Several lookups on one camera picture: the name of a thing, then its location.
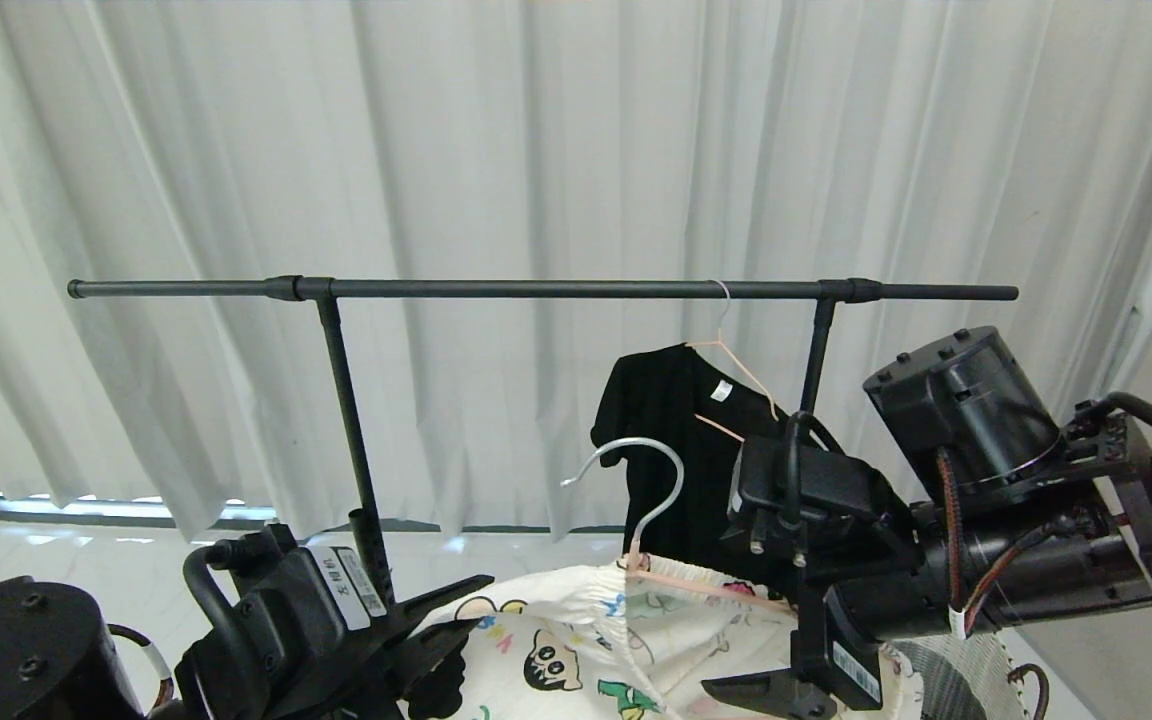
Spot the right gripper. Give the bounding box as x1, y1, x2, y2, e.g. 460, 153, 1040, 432
701, 570, 947, 720

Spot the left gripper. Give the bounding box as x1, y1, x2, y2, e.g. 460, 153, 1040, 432
266, 575, 495, 720

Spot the cream printed garment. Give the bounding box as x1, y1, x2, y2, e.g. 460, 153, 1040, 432
406, 560, 927, 720

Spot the pink clothes hanger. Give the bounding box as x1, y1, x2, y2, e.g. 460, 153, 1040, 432
560, 437, 797, 613
684, 280, 782, 446

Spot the black t-shirt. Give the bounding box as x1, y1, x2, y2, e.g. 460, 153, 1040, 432
591, 343, 847, 591

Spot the white laundry basket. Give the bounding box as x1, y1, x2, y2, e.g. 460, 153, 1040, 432
891, 640, 1052, 720

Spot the black clothes rack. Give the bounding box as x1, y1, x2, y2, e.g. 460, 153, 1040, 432
67, 276, 1020, 606

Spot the white curtain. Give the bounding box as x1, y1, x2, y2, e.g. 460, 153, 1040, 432
0, 0, 1152, 541

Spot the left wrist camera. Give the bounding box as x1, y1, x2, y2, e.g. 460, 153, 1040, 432
204, 522, 392, 701

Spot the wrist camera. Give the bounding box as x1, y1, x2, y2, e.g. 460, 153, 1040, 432
204, 522, 392, 701
726, 435, 917, 566

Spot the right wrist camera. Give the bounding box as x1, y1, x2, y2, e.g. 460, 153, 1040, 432
726, 435, 917, 566

